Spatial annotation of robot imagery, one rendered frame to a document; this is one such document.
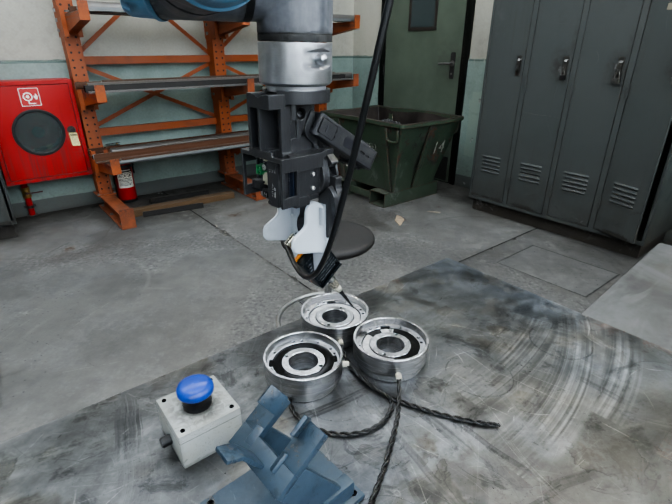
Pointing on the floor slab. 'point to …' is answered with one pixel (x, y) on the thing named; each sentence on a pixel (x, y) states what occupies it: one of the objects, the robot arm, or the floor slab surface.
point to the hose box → (46, 137)
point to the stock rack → (85, 97)
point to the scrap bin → (398, 151)
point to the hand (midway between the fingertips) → (311, 254)
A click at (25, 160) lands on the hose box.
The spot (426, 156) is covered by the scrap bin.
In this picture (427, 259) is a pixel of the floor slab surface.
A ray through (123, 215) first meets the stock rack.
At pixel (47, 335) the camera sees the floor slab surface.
